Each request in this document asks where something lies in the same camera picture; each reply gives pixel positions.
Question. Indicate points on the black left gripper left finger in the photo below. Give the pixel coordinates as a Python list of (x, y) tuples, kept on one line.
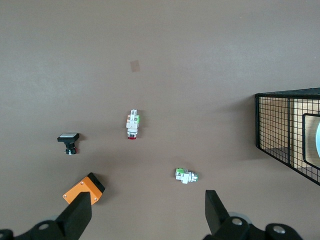
[(75, 217)]

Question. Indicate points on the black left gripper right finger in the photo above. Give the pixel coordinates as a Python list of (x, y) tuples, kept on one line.
[(217, 217)]

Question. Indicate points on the red cap push button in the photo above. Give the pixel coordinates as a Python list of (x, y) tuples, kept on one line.
[(132, 123)]

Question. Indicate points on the light blue plate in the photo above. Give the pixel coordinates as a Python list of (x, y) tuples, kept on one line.
[(318, 140)]

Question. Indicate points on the green cap push button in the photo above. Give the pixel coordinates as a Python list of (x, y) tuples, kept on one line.
[(185, 176)]

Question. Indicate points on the black square white-top button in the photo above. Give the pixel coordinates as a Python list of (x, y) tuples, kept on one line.
[(68, 137)]

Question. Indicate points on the orange box black face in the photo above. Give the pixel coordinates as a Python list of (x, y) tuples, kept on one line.
[(93, 187)]

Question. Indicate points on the brown tape patch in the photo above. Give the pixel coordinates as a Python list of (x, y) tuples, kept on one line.
[(135, 66)]

